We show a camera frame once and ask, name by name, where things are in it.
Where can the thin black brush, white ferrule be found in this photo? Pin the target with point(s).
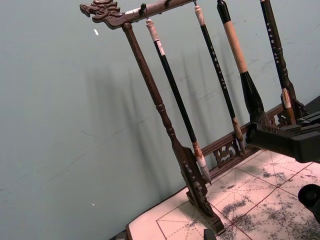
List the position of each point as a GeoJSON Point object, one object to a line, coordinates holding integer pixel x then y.
{"type": "Point", "coordinates": [272, 42]}

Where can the black brush with grey tip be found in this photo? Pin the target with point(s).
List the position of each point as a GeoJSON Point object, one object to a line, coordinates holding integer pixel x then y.
{"type": "Point", "coordinates": [175, 92]}

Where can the carved dark wooden brush rack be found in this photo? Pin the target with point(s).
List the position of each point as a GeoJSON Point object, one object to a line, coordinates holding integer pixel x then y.
{"type": "Point", "coordinates": [147, 75]}

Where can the white red-grid calligraphy mat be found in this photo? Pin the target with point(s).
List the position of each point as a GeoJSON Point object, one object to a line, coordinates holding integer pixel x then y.
{"type": "Point", "coordinates": [260, 200]}

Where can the thin black brush, brown tip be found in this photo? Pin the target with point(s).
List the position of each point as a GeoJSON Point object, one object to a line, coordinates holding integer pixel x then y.
{"type": "Point", "coordinates": [220, 72]}

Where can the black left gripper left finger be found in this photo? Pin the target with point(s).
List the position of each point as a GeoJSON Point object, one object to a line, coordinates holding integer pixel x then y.
{"type": "Point", "coordinates": [282, 143]}

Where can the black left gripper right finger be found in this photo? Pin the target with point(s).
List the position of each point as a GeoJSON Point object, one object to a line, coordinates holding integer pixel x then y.
{"type": "Point", "coordinates": [311, 198]}

